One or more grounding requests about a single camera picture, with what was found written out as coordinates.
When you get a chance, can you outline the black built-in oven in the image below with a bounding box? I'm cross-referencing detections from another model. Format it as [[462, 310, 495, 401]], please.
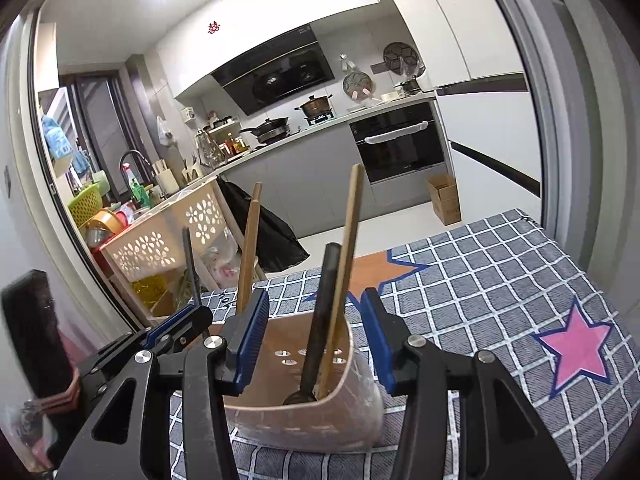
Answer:
[[348, 101, 447, 185]]

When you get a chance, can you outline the white hanging plastic bag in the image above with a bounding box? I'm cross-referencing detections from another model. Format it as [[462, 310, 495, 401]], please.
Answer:
[[156, 115, 177, 147]]

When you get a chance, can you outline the green spray bottle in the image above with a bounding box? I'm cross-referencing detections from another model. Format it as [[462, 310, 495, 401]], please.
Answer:
[[122, 162, 152, 207]]

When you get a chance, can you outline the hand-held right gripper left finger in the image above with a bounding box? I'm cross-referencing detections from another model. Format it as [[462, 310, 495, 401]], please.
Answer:
[[55, 289, 271, 480]]

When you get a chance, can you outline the black range hood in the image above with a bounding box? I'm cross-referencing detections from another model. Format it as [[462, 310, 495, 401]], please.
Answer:
[[210, 25, 337, 117]]

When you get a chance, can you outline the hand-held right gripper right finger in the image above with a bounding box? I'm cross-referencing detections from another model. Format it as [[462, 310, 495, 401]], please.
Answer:
[[361, 287, 573, 480]]

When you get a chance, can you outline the round hanging steamer rack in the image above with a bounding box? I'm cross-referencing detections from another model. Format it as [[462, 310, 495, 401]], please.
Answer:
[[342, 70, 374, 101]]

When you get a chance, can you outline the brown cardboard box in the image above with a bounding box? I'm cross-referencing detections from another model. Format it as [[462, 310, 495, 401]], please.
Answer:
[[426, 173, 463, 227]]

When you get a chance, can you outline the short wooden utensil handle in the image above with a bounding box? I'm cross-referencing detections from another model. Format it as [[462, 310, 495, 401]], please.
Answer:
[[235, 181, 264, 315]]

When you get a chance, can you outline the orange round basin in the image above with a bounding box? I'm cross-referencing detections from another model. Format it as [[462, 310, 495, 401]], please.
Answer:
[[84, 209, 127, 249]]

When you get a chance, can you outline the dark translucent plastic spoon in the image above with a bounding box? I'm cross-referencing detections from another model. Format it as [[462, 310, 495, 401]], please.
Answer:
[[281, 242, 343, 407]]

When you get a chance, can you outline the grey checked star tablecloth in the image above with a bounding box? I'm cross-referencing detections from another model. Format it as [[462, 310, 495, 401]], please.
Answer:
[[167, 208, 640, 480]]

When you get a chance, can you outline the black garbage bag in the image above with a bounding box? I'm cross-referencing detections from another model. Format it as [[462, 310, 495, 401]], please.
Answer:
[[216, 176, 312, 274]]

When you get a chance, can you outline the black kitchen faucet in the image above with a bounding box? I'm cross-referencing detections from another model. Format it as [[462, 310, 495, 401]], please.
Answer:
[[118, 149, 157, 187]]

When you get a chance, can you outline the wooden chopstick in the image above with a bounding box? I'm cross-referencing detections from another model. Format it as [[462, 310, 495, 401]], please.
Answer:
[[317, 163, 366, 397]]

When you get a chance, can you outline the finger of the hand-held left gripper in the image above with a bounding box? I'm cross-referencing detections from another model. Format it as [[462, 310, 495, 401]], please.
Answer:
[[76, 302, 214, 402]]

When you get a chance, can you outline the white refrigerator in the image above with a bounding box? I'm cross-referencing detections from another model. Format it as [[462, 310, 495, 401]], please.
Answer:
[[380, 0, 545, 223]]

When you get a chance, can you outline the black wok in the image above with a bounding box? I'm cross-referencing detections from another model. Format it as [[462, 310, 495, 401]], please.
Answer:
[[239, 117, 292, 142]]

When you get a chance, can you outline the beige plastic utensil holder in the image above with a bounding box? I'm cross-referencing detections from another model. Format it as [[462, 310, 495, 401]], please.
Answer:
[[220, 305, 386, 453]]

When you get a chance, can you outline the yellow cooking oil bottle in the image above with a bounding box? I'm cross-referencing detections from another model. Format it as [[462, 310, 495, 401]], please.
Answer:
[[131, 274, 172, 312]]

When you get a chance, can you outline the stack of pink plastic stools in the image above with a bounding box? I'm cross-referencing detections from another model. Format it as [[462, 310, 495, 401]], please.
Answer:
[[40, 374, 82, 415]]

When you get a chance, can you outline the green plastic basket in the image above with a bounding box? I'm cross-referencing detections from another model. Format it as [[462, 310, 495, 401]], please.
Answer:
[[67, 184, 104, 232]]

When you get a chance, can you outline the round hanging multi-cup pan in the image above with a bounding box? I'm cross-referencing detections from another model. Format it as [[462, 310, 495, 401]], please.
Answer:
[[383, 41, 422, 77]]

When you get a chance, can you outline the dark cooking pot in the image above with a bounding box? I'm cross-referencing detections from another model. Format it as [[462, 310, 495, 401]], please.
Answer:
[[294, 94, 334, 117]]

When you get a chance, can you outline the beige flower-cutout storage rack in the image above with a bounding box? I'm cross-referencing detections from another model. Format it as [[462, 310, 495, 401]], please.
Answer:
[[99, 179, 267, 322]]

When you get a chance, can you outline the thin black utensil handle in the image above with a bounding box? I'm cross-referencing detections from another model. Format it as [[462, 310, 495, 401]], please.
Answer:
[[180, 226, 211, 343]]

